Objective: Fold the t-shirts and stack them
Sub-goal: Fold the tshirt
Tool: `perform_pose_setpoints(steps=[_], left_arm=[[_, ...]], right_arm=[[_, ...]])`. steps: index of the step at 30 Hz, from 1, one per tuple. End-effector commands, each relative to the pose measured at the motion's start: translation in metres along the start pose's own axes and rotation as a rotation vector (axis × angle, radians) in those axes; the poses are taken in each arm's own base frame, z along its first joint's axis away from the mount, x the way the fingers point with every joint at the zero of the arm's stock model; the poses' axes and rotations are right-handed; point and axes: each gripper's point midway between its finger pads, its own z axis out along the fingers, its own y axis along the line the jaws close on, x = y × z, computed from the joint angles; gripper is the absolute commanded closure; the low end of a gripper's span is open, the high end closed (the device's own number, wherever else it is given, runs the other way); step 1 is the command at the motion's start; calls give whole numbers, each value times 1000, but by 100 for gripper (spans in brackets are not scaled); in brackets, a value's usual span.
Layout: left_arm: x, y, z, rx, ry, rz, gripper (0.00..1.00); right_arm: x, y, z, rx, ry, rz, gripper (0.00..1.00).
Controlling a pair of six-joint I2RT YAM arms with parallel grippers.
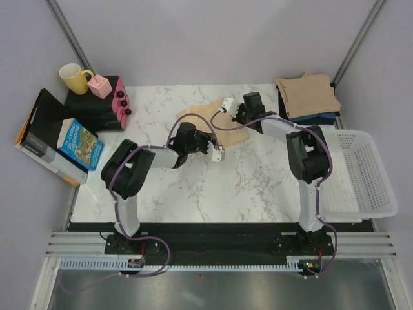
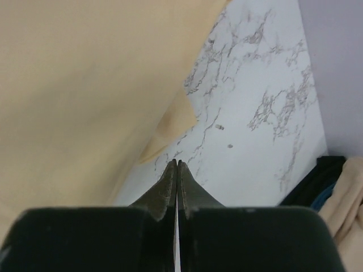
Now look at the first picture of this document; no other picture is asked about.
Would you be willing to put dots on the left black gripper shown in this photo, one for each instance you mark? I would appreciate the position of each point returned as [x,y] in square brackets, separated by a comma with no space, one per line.
[207,137]

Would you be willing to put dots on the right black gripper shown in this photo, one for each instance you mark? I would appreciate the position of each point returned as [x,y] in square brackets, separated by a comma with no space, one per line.
[237,118]

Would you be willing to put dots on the cream yellow t shirt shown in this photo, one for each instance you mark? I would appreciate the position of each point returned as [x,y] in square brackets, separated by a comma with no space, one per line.
[222,120]

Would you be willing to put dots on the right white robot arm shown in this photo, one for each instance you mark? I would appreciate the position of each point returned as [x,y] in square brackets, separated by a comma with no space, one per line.
[308,156]

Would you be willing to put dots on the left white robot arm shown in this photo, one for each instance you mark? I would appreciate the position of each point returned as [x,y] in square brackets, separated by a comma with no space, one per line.
[125,172]

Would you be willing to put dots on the folded black t shirt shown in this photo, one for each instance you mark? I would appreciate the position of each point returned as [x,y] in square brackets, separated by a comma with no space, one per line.
[281,106]

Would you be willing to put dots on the folded tan t shirt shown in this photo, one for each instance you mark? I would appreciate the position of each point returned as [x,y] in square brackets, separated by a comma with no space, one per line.
[307,95]

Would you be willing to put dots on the black and pink box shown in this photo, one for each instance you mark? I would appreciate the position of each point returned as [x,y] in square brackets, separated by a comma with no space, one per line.
[102,115]

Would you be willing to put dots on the pink cube block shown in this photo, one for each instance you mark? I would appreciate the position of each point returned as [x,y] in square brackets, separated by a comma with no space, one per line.
[100,86]

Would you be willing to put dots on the blue paperback book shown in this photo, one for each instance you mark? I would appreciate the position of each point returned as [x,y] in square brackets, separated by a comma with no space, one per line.
[78,143]

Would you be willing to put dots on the white plastic basket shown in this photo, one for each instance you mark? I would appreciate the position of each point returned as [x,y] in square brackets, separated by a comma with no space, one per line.
[359,187]

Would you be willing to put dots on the yellow mug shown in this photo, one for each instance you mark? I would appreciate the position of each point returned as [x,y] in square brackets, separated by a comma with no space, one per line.
[75,78]

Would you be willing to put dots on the black orange file folder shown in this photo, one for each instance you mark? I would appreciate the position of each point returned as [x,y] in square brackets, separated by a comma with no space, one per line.
[39,135]

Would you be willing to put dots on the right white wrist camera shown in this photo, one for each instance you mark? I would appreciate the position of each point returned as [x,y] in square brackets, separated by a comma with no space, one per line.
[228,105]

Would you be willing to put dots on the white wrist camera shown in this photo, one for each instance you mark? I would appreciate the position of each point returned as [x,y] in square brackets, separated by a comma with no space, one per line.
[228,105]
[217,154]

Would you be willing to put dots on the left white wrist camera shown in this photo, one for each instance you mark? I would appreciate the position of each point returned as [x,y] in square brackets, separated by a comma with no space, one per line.
[217,154]

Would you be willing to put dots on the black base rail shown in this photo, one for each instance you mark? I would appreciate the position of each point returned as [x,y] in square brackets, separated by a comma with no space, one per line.
[227,243]

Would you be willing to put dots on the right aluminium frame post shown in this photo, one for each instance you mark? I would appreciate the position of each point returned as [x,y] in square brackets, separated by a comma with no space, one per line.
[360,37]

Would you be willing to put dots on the aluminium frame post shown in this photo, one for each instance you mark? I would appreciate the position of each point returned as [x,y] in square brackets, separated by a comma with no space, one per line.
[360,37]
[66,29]

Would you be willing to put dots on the left aluminium frame post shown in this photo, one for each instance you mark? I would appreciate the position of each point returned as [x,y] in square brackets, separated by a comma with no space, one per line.
[66,29]

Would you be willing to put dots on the white cable duct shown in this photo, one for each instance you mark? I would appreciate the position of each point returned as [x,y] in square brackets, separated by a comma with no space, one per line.
[135,265]

